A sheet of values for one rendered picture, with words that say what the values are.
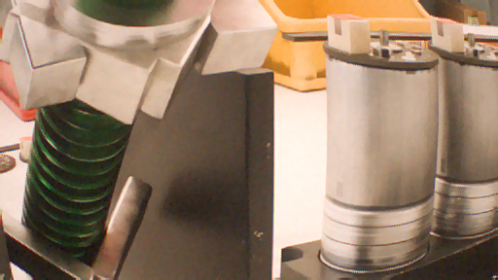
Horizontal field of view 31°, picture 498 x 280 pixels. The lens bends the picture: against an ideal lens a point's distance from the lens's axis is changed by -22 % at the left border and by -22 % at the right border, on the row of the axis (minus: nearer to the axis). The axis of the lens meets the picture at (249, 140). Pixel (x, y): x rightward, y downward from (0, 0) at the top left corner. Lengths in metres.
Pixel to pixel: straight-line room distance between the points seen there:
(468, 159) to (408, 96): 0.03
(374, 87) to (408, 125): 0.01
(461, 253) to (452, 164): 0.02
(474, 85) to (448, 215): 0.03
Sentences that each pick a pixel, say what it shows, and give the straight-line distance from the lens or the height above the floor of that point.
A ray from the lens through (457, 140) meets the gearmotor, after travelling 0.21.
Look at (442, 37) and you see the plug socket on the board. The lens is 0.21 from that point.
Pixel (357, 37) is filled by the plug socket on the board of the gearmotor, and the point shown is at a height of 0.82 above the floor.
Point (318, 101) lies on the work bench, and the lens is 0.42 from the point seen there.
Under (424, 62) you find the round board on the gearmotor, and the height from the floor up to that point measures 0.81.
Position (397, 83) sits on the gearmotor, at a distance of 0.19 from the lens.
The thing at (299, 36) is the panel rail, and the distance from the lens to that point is 0.20.
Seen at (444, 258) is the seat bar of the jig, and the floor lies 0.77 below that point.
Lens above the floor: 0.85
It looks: 15 degrees down
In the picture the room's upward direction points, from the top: straight up
